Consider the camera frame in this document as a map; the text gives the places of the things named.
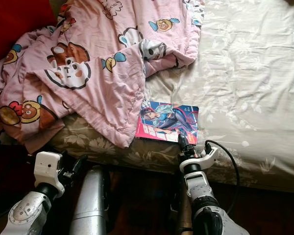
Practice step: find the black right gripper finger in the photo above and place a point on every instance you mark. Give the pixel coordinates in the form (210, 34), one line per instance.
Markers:
(182, 141)

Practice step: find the colourful anime magazine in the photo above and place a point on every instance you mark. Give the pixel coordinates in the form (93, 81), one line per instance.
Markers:
(169, 120)

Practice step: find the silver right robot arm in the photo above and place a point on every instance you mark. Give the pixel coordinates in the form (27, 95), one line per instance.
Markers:
(203, 191)

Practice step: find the beige floral bed sheet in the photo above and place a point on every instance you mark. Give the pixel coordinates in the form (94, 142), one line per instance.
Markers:
(250, 73)

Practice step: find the pink cartoon print blanket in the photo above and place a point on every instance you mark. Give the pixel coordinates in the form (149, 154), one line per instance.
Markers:
(103, 58)

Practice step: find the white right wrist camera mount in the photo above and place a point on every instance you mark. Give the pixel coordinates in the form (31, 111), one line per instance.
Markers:
(209, 155)

